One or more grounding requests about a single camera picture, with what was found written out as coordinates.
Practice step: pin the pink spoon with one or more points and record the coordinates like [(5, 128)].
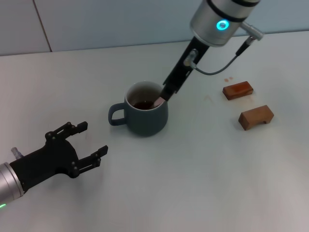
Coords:
[(158, 102)]

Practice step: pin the silver gripper plug connector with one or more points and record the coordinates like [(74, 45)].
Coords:
[(190, 56), (16, 152)]

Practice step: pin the arched brown wooden block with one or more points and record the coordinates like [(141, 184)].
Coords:
[(253, 114)]

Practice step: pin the grey ceramic cup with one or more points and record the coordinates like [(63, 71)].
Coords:
[(144, 120)]

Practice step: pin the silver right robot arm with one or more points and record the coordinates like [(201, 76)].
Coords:
[(212, 21)]

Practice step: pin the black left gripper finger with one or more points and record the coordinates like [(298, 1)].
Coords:
[(96, 158), (72, 127)]

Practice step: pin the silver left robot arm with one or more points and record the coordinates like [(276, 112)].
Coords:
[(9, 183)]

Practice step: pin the flat brown wooden block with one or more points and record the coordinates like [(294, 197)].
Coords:
[(237, 90)]

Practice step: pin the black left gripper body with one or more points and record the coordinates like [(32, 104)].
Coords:
[(48, 159)]

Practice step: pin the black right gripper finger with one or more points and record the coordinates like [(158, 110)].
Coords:
[(172, 93), (165, 93)]

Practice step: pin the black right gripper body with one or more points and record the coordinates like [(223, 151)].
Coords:
[(181, 72)]

